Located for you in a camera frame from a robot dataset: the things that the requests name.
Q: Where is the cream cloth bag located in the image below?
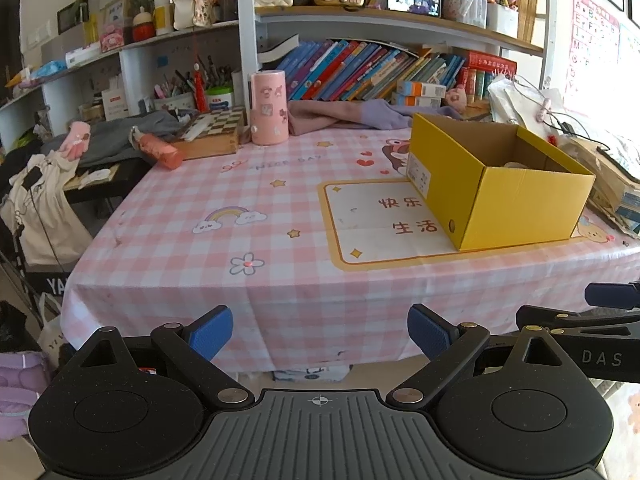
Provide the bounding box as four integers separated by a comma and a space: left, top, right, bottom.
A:
0, 152, 93, 267

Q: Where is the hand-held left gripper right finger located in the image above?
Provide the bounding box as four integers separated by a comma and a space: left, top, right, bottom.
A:
386, 304, 571, 409

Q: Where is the wooden chessboard box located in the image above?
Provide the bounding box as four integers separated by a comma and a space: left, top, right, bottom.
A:
170, 107, 247, 161

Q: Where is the red hanging tassel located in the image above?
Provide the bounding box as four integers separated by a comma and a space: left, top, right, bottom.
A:
195, 27, 208, 113

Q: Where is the black cable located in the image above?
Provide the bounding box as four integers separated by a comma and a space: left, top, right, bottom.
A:
515, 75, 611, 153

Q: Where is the yellow cardboard box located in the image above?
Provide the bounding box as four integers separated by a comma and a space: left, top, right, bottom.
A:
406, 112, 597, 252

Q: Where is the white green jar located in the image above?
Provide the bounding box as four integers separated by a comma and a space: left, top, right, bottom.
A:
206, 86, 235, 111

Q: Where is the pink purple garment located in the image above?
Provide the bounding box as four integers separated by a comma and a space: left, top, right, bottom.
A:
287, 99, 466, 137

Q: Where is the white red labelled carton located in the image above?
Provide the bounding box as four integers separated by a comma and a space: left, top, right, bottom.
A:
102, 87, 128, 118

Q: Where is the clear pen holder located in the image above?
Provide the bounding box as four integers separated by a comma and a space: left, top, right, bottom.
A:
442, 0, 488, 28

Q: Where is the smartphone with lit screen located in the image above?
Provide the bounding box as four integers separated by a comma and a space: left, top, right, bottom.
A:
386, 0, 443, 18

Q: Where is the pink checked tablecloth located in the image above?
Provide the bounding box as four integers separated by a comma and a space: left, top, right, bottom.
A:
60, 125, 640, 376

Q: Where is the blue tissue pack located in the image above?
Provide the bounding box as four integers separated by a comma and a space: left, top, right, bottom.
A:
30, 60, 66, 78

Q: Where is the cluster of pens in cups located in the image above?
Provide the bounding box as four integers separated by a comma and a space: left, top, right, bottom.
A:
152, 55, 233, 101

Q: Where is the white bookshelf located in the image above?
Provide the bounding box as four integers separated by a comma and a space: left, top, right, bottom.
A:
0, 0, 558, 161

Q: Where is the row of colourful leaning books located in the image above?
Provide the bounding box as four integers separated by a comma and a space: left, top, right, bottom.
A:
275, 39, 468, 103

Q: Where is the small pink knit glove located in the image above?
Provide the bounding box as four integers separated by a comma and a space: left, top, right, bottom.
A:
60, 121, 92, 161

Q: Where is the purple backpack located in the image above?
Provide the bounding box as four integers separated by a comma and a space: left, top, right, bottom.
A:
0, 350, 51, 441

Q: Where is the pink alphabet wall poster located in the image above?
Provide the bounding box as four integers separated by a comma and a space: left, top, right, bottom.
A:
565, 0, 621, 111

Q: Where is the white storage box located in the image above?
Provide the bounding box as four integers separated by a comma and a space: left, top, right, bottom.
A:
486, 2, 519, 38

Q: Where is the white flat carton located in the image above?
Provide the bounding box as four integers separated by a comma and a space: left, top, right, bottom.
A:
65, 47, 101, 68

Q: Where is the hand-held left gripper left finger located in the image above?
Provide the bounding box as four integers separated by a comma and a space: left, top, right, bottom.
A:
75, 305, 254, 407

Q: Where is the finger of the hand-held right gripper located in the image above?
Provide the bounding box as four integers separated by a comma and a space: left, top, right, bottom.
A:
516, 304, 640, 336
584, 281, 640, 308

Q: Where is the pink gift box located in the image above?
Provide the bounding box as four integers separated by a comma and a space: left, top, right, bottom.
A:
100, 30, 131, 53

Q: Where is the white yellow bottle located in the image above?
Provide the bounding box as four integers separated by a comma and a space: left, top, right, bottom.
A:
154, 0, 175, 36

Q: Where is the orange white carton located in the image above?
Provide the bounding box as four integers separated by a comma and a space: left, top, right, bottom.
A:
391, 92, 443, 108
397, 80, 447, 98

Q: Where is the red boxed book set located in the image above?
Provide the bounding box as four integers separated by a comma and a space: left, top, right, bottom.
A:
457, 50, 518, 101

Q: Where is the white plastic bag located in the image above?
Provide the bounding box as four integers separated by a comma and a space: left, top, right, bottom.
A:
487, 76, 566, 126

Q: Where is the red round jar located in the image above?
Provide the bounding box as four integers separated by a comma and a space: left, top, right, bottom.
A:
132, 7, 153, 43

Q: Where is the grey garment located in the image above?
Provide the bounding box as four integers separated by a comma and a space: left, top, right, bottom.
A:
40, 110, 193, 168

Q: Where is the pink sticker tumbler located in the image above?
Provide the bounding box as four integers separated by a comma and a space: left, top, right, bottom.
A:
249, 70, 291, 147

